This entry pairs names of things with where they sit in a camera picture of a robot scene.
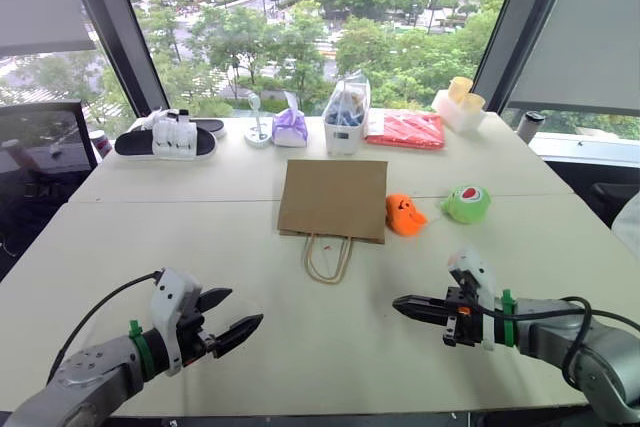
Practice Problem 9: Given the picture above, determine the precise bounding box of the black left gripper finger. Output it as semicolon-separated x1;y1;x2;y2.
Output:
211;314;265;360
198;288;234;316

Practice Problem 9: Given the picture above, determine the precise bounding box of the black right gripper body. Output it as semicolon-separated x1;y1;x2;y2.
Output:
441;286;484;348

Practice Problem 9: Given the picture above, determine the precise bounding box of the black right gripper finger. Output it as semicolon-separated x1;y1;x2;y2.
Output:
394;307;450;326
392;294;450;313

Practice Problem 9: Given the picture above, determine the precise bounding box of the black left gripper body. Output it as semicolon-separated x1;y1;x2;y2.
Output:
175;291;219;367

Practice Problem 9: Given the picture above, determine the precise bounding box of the brown paper bag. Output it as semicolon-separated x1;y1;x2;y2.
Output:
276;159;389;285

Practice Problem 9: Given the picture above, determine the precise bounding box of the purple tissue pouch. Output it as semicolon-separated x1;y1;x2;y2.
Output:
270;91;309;149

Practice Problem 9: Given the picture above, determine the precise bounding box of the orange plush toy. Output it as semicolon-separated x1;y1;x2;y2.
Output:
384;192;430;238

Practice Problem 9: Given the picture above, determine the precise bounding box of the green round plush toy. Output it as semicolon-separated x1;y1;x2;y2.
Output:
439;184;493;226

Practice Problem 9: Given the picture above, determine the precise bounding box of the clear stand with white base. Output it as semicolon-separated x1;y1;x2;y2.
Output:
243;92;274;149

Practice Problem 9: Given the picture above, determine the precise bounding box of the red plastic packet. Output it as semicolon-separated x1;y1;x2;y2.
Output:
363;111;447;151

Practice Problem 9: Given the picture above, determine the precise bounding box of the white bin with blue items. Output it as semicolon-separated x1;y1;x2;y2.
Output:
321;69;372;158

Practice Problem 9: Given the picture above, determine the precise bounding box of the white cup holder box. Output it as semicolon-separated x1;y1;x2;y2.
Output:
430;88;488;135

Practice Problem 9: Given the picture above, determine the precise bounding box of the red and white cup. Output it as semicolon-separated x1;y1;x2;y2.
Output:
88;129;114;160

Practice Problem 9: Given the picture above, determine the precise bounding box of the beige paper cup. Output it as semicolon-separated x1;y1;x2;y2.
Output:
459;92;487;116
446;76;474;102

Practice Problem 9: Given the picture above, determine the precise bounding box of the black office chair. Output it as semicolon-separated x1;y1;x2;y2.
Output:
0;98;99;282

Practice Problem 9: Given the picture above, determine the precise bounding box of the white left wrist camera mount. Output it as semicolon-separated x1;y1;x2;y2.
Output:
149;267;204;378

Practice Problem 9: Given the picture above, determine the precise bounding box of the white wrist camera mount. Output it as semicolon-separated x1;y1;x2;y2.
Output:
445;246;499;351
149;267;204;378

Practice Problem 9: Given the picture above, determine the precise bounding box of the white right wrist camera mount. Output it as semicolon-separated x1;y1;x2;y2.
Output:
445;246;499;351

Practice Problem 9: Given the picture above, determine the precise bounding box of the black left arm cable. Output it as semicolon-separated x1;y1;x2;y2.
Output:
46;270;164;384

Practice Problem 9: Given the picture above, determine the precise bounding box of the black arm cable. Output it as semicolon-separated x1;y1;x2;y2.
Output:
478;295;640;390
46;270;164;384

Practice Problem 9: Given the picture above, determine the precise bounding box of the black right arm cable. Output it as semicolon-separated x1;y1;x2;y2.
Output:
478;295;640;390

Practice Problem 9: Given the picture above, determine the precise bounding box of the black slipper with white strap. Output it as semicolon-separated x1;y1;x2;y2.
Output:
113;118;219;162

